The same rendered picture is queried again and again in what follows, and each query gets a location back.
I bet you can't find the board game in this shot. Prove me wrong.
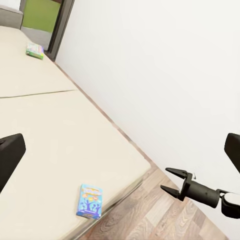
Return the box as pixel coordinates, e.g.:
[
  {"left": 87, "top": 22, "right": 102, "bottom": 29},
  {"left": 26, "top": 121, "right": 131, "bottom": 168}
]
[
  {"left": 76, "top": 183, "right": 103, "bottom": 220},
  {"left": 25, "top": 41, "right": 44, "bottom": 59}
]

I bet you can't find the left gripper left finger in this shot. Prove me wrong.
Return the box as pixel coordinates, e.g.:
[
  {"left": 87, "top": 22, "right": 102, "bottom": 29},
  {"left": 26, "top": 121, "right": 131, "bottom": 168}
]
[{"left": 0, "top": 133, "right": 26, "bottom": 193}]

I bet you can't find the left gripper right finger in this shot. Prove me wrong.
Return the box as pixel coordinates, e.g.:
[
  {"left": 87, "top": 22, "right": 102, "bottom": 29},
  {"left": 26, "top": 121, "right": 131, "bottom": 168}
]
[{"left": 224, "top": 132, "right": 240, "bottom": 173}]

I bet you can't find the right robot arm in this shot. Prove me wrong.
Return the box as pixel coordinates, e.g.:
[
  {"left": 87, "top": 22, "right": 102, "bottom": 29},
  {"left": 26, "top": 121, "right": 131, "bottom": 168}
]
[{"left": 160, "top": 167, "right": 240, "bottom": 219}]

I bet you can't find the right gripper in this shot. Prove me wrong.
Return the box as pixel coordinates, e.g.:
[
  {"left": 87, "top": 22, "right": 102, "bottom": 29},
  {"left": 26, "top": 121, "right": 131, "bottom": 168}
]
[{"left": 160, "top": 167, "right": 208, "bottom": 204}]

